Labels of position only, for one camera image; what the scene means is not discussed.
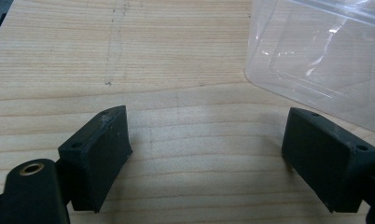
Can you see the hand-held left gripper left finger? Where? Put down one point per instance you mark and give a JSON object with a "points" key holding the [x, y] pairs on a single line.
{"points": [[97, 161]]}

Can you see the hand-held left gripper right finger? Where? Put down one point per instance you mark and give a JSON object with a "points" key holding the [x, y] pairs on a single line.
{"points": [[325, 158]]}

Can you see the clear plastic container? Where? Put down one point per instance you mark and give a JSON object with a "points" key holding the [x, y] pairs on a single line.
{"points": [[319, 53]]}

